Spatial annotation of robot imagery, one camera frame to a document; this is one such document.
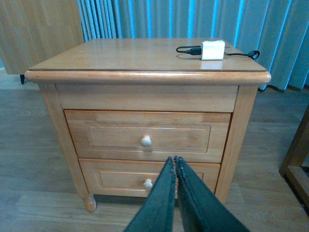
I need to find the wooden drawer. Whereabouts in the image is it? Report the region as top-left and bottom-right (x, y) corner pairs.
(65, 110), (231, 163)
(78, 158), (221, 198)

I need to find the large wooden cabinet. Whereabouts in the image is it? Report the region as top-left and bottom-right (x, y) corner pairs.
(0, 0), (84, 83)

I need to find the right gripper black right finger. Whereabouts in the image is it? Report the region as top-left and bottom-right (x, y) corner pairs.
(174, 157), (249, 232)

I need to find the dark wooden furniture frame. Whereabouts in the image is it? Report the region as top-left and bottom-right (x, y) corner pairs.
(279, 109), (309, 206)

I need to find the white charger box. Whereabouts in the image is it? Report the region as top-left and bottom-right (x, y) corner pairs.
(201, 40), (225, 60)

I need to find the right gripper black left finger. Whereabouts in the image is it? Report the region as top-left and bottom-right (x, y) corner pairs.
(125, 157), (176, 232)

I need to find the light blue curtain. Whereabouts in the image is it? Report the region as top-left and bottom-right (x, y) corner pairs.
(77, 0), (309, 90)

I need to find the wooden nightstand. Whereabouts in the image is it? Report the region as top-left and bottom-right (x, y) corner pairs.
(25, 39), (271, 212)

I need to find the black cable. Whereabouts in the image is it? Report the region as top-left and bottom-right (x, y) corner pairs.
(176, 45), (260, 60)

